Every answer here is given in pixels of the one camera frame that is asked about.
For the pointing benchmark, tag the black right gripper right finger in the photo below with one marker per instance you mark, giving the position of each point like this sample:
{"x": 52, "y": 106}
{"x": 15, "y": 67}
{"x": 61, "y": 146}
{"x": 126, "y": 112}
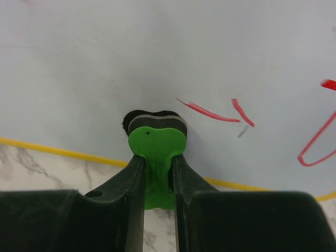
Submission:
{"x": 207, "y": 219}

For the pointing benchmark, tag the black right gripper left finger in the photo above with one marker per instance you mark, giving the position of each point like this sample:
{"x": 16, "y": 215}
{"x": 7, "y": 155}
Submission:
{"x": 108, "y": 218}

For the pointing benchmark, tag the green whiteboard eraser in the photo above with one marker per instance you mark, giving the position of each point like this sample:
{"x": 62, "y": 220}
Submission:
{"x": 157, "y": 137}

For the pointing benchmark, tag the yellow framed whiteboard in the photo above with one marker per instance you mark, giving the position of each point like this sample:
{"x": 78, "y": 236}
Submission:
{"x": 246, "y": 76}

